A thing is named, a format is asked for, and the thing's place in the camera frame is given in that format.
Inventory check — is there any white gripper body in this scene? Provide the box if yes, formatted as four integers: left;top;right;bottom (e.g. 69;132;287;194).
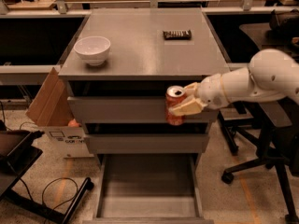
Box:
196;74;231;109

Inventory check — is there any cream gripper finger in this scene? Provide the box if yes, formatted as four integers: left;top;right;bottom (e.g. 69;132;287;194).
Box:
168;96;206;116
184;82;200;97

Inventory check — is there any red coke can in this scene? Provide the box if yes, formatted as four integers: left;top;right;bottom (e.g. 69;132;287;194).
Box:
165;86;187;126

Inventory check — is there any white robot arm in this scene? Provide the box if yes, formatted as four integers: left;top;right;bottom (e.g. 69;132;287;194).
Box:
168;49;299;116

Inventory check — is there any grey drawer cabinet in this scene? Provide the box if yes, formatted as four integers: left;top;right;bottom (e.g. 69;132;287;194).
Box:
58;7;234;168

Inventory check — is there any grey open bottom drawer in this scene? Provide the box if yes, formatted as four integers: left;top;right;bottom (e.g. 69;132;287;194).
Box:
83;154;214;224

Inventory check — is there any grey middle drawer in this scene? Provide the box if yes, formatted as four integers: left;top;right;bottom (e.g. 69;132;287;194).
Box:
84;134;209;154

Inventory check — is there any grey top drawer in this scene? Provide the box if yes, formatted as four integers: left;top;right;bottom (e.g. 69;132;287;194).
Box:
67;95;224;124

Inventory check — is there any dark snack bar wrapper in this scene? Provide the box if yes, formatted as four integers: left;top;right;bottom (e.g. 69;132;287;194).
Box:
163;30;192;40

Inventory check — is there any black office chair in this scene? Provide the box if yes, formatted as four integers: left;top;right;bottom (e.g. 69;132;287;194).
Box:
217;9;299;224

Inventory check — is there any white ceramic bowl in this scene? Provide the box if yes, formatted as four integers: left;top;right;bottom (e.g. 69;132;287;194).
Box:
74;36;111;66

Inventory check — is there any orange fruit in box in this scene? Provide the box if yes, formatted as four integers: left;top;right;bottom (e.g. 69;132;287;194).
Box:
68;119;81;127

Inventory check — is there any brown cardboard box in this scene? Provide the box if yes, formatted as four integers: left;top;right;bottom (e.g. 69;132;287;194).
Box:
26;68;93;158

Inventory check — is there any black stand with base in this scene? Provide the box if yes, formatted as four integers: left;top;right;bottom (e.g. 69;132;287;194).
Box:
0;130;93;224

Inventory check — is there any black floor cable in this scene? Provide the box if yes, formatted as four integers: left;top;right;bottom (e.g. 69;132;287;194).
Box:
19;176;79;224

